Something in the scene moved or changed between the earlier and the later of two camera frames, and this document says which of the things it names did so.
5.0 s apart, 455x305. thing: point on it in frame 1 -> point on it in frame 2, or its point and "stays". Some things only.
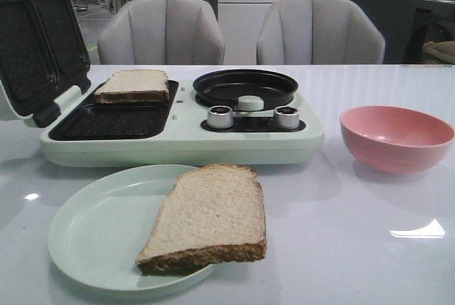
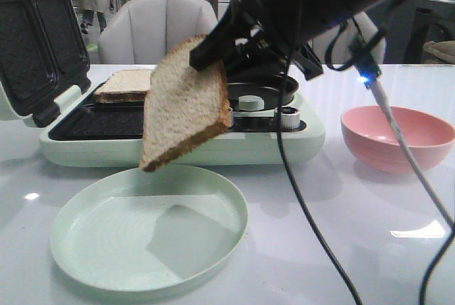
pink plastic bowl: (394, 139) stays
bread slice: (213, 214) -> (184, 106)
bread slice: (134, 86) stays
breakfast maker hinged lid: (42, 53) stays
